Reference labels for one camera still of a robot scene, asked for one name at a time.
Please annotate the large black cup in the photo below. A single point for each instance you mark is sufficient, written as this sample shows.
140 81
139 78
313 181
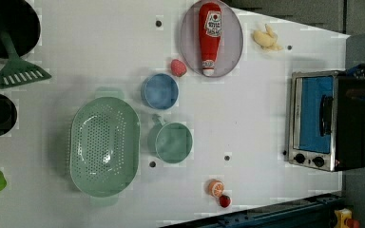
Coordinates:
22 24

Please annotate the black toaster oven body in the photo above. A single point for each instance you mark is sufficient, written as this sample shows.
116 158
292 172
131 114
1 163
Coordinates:
341 117

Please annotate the yellow plush banana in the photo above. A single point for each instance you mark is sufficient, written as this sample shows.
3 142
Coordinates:
267 39

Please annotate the grey oval plate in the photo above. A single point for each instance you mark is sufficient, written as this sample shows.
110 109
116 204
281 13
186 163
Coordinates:
231 42

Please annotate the green slotted spatula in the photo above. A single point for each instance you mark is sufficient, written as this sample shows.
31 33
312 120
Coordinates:
16 71

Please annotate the blue oven door with handle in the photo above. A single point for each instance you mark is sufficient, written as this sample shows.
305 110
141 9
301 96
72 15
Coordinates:
310 92

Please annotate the red plush ketchup bottle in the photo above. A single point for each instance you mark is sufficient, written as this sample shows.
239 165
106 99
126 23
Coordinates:
209 35

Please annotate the green colander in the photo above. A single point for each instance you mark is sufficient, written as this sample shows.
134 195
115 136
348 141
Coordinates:
104 146

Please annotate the pink toy strawberry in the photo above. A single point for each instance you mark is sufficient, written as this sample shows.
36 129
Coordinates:
178 68

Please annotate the red toy strawberry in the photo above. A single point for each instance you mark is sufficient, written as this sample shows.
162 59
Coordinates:
224 201

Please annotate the blue bowl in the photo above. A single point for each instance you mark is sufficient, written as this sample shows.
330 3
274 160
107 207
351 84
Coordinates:
159 91

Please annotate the blue metal frame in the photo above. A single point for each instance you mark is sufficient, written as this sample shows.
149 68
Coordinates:
313 212

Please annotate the toy orange slice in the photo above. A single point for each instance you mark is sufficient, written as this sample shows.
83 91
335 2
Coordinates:
215 188

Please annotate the green mug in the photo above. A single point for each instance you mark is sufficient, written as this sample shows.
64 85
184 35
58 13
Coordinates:
170 142

